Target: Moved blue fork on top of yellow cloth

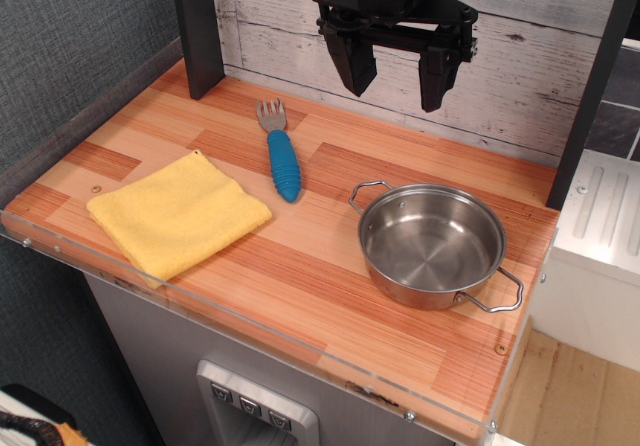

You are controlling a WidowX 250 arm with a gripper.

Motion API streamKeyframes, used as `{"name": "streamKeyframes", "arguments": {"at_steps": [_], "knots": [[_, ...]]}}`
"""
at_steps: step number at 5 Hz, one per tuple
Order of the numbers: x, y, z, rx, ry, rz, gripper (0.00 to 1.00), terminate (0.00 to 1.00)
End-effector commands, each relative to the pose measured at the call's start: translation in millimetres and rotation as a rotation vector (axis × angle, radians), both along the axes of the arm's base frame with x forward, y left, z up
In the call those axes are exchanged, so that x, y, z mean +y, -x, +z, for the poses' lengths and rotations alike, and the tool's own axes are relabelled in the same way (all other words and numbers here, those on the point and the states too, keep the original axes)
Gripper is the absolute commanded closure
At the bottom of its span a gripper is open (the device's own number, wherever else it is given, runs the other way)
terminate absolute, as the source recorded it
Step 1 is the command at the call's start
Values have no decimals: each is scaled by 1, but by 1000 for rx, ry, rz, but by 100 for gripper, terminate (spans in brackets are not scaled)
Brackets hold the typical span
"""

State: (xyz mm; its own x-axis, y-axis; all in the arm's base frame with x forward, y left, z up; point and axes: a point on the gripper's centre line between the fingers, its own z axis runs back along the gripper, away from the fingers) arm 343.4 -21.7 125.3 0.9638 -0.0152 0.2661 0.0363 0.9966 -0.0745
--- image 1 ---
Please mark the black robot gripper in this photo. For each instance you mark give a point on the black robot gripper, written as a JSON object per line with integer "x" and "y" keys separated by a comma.
{"x": 441, "y": 30}

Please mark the blue handled metal fork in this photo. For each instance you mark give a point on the blue handled metal fork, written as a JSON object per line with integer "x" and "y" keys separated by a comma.
{"x": 284, "y": 165}

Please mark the yellow folded cloth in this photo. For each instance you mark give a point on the yellow folded cloth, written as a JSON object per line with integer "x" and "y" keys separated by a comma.
{"x": 177, "y": 217}

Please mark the stainless steel pot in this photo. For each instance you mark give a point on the stainless steel pot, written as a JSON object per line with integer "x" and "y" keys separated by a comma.
{"x": 432, "y": 247}

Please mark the clear acrylic edge guard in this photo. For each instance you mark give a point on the clear acrylic edge guard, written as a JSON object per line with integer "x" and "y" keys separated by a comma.
{"x": 163, "y": 334}

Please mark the silver dispenser panel with buttons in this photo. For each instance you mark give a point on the silver dispenser panel with buttons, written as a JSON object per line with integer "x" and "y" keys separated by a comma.
{"x": 243, "y": 412}

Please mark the orange object bottom left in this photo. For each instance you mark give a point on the orange object bottom left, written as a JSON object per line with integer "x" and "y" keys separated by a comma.
{"x": 64, "y": 435}

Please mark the dark left support post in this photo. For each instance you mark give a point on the dark left support post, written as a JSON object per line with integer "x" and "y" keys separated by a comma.
{"x": 201, "y": 45}

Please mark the dark support post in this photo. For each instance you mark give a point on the dark support post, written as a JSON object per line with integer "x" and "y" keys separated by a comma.
{"x": 611, "y": 41}
{"x": 201, "y": 45}

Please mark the dark right support post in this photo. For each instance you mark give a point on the dark right support post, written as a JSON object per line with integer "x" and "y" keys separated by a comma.
{"x": 611, "y": 41}

